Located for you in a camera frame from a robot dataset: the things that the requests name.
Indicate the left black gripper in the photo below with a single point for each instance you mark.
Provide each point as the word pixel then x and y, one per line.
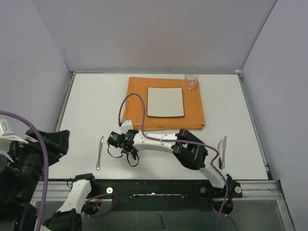
pixel 56 143

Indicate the white square plate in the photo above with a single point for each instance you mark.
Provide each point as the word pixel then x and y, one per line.
pixel 165 102

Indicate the orange cloth placemat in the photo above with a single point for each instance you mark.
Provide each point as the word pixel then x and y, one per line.
pixel 136 105

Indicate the clear drinking glass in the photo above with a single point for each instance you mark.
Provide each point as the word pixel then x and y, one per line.
pixel 191 80

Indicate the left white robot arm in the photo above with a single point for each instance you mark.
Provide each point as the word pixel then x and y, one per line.
pixel 24 185

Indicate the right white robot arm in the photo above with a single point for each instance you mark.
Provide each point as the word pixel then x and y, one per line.
pixel 190 151

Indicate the silver butter knife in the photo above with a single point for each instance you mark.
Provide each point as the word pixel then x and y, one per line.
pixel 99 153

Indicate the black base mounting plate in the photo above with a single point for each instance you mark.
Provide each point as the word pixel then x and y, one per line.
pixel 158 195

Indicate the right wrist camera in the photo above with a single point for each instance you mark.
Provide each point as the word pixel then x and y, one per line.
pixel 115 139

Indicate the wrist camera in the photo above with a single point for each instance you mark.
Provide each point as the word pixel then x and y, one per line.
pixel 115 139
pixel 6 128

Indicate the aluminium frame rail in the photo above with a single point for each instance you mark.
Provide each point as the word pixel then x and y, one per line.
pixel 261 208

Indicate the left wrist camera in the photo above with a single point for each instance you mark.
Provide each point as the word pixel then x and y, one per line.
pixel 6 128

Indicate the green handled gold fork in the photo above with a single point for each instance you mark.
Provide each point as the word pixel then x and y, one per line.
pixel 219 155

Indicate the green handled silver knife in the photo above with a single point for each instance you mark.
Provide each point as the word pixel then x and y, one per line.
pixel 222 148

